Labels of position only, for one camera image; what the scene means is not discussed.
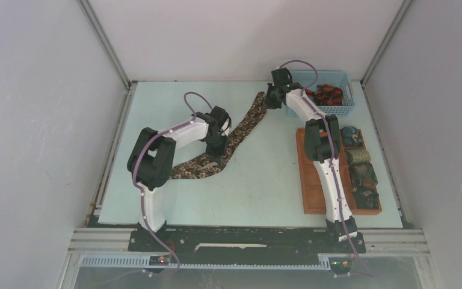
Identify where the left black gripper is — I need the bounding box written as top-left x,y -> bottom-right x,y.
204,132 -> 229,166

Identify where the brown floral tie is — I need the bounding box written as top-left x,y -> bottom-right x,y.
170,92 -> 267,180

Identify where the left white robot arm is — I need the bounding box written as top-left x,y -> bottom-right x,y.
127,106 -> 232,251

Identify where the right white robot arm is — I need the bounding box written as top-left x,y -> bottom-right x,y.
263,67 -> 358,252

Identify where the blue plastic basket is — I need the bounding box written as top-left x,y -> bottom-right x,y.
291,70 -> 354,117

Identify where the red black patterned tie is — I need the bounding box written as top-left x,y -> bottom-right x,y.
305,84 -> 343,106

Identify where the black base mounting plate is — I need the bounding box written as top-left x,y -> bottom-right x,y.
128,225 -> 366,265

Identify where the blue rolled tie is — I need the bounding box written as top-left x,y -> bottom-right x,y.
340,126 -> 363,148

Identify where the wooden compartment tray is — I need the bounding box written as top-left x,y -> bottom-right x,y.
295,128 -> 382,216

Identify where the olive rolled tie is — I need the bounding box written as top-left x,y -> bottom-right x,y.
345,148 -> 371,166

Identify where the green camo rolled tie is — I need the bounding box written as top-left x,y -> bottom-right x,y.
349,163 -> 378,187

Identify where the dark camo rolled tie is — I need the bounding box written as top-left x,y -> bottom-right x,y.
352,186 -> 380,210

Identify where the aluminium frame rail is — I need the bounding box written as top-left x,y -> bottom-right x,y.
67,227 -> 431,257

